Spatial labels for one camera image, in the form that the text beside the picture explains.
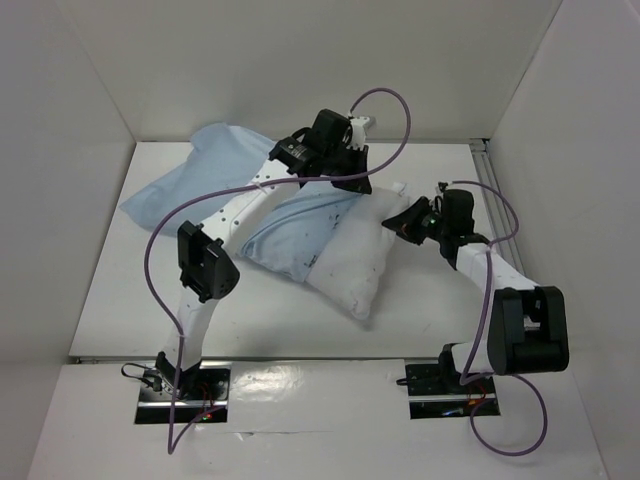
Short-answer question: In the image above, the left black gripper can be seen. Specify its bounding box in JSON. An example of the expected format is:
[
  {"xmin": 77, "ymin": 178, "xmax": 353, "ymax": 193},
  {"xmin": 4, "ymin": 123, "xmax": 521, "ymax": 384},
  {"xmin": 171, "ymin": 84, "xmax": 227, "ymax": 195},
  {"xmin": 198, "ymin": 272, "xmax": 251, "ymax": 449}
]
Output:
[{"xmin": 323, "ymin": 142, "xmax": 372, "ymax": 195}]

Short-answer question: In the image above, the white pillow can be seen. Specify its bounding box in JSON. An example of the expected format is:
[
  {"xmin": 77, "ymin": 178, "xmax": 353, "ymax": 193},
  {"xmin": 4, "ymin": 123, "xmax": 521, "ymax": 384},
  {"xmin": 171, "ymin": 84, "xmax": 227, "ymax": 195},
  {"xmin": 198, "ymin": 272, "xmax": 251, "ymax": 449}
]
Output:
[{"xmin": 305, "ymin": 182, "xmax": 409, "ymax": 320}]

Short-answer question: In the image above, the light blue pillowcase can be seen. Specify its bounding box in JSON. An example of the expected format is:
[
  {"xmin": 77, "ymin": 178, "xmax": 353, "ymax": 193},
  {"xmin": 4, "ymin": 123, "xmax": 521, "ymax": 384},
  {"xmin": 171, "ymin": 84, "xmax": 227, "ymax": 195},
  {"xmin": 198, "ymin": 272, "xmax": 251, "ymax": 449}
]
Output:
[{"xmin": 119, "ymin": 122, "xmax": 359, "ymax": 286}]

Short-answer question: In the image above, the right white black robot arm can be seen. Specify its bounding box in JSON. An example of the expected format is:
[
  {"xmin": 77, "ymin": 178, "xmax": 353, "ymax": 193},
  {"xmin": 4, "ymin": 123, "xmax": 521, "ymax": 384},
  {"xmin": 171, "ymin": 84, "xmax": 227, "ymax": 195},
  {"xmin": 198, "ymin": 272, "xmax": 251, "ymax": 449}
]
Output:
[{"xmin": 382, "ymin": 184, "xmax": 570, "ymax": 392}]

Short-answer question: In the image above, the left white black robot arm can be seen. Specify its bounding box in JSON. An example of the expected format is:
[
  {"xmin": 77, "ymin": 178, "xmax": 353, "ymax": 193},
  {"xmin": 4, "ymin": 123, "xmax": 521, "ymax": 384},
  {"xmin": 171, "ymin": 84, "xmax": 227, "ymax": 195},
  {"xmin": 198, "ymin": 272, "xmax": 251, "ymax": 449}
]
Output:
[{"xmin": 155, "ymin": 109, "xmax": 374, "ymax": 399}]

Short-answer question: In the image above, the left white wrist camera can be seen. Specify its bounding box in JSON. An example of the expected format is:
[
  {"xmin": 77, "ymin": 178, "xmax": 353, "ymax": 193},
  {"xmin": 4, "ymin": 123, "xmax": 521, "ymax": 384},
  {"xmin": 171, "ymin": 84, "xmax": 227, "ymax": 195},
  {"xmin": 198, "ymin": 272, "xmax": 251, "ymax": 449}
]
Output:
[{"xmin": 348, "ymin": 116, "xmax": 376, "ymax": 150}]

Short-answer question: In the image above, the aluminium extrusion rail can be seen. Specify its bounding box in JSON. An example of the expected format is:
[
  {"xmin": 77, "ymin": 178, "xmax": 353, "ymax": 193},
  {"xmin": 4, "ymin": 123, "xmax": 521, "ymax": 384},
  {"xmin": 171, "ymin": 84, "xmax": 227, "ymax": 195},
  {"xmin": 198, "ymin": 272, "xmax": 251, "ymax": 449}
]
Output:
[{"xmin": 470, "ymin": 139, "xmax": 525, "ymax": 274}]

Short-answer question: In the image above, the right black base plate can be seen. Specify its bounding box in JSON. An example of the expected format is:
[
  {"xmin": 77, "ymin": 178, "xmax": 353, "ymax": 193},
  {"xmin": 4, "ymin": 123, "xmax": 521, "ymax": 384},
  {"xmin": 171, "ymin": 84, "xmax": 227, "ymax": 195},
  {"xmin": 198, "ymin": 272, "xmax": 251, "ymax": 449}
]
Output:
[{"xmin": 396, "ymin": 363, "xmax": 500, "ymax": 420}]

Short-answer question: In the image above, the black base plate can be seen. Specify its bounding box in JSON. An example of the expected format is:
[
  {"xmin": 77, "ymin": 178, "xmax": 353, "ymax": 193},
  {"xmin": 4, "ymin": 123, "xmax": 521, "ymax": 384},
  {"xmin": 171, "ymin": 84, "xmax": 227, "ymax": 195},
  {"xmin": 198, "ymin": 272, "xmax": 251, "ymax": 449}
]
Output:
[
  {"xmin": 396, "ymin": 363, "xmax": 500, "ymax": 420},
  {"xmin": 121, "ymin": 362, "xmax": 231, "ymax": 425}
]

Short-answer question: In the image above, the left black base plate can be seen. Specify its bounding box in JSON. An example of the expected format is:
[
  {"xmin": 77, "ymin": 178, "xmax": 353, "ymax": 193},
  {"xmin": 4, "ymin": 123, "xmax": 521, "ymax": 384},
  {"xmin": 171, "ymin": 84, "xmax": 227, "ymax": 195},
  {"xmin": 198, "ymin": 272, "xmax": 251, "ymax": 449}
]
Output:
[{"xmin": 121, "ymin": 362, "xmax": 231, "ymax": 425}]

